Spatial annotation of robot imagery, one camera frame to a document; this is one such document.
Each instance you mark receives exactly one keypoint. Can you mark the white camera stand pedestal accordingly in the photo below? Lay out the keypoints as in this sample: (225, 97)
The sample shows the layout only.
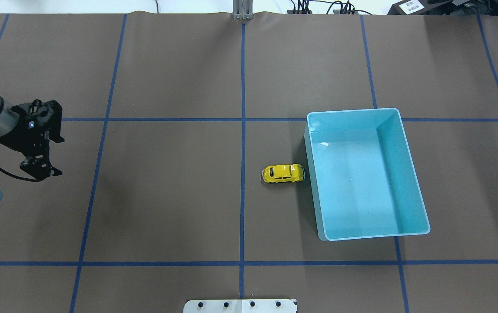
(241, 306)

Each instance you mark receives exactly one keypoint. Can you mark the black box with label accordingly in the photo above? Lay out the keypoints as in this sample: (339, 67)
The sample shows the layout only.
(409, 7)

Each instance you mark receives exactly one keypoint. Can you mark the yellow beetle toy car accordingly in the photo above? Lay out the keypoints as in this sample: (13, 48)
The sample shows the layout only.
(283, 173)

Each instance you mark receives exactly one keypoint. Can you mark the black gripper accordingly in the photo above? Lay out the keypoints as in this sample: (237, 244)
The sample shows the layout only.
(28, 140)

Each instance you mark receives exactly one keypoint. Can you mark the aluminium frame post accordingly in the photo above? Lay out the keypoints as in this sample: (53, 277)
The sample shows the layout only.
(242, 9)

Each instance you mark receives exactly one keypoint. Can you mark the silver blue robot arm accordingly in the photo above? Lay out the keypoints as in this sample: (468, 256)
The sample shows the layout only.
(8, 135)

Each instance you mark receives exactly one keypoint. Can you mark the light blue plastic bin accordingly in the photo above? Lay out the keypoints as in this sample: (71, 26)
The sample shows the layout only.
(363, 180)

